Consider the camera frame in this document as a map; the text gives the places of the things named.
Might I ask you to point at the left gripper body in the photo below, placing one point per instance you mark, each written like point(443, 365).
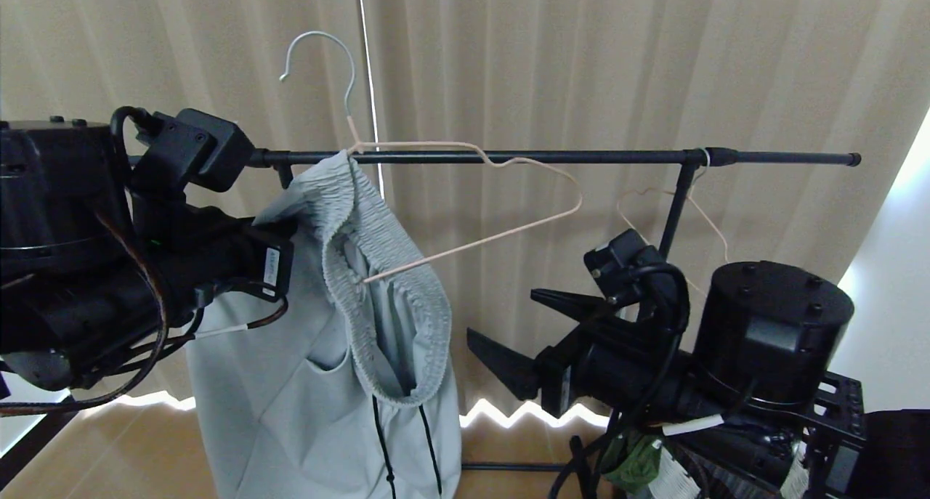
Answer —
point(218, 259)

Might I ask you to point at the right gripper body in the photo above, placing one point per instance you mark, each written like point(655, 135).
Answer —
point(625, 368)

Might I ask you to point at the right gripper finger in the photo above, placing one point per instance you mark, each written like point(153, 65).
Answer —
point(574, 306)
point(508, 368)

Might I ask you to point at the green garment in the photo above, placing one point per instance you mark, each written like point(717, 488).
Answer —
point(636, 463)

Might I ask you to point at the pink clothes hanger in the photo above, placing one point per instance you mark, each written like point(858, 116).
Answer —
point(708, 223)
point(472, 245)

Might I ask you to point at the pale grey shorts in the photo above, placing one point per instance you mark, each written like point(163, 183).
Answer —
point(290, 412)

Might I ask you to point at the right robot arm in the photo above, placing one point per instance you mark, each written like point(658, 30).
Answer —
point(770, 332)

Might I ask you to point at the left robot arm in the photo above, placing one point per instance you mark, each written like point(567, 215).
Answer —
point(58, 266)

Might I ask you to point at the white laundry basket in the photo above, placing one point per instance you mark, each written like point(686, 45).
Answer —
point(672, 477)

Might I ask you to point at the black clothes rack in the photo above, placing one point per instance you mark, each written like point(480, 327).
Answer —
point(581, 156)

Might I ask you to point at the beige curtain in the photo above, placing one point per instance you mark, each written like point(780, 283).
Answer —
point(581, 63)

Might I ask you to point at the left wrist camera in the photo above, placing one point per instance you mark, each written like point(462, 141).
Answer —
point(196, 150)

